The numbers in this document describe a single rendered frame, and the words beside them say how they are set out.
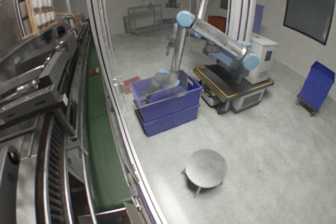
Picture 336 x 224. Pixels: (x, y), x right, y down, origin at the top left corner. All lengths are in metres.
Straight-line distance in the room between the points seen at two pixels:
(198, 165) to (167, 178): 0.33
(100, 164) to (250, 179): 1.19
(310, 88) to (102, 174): 2.49
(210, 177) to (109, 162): 0.66
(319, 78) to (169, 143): 2.14
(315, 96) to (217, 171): 1.87
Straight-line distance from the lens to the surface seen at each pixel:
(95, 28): 0.69
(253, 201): 1.39
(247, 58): 1.20
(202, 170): 1.06
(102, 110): 0.88
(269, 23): 4.28
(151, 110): 1.26
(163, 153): 1.39
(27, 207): 0.59
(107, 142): 0.73
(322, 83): 2.40
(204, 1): 1.55
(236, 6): 1.73
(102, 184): 0.65
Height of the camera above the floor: 1.21
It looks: 39 degrees down
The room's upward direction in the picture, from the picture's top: 2 degrees counter-clockwise
